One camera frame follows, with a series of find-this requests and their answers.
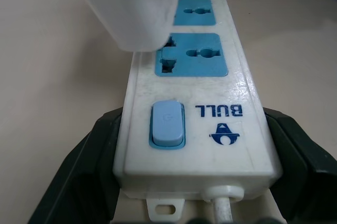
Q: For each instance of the white power strip blue sockets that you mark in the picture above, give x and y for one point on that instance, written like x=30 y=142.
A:
x=194 y=97

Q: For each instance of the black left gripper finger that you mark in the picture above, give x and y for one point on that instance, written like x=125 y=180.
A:
x=297 y=166
x=79 y=171

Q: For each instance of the white charger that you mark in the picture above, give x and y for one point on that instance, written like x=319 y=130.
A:
x=126 y=8

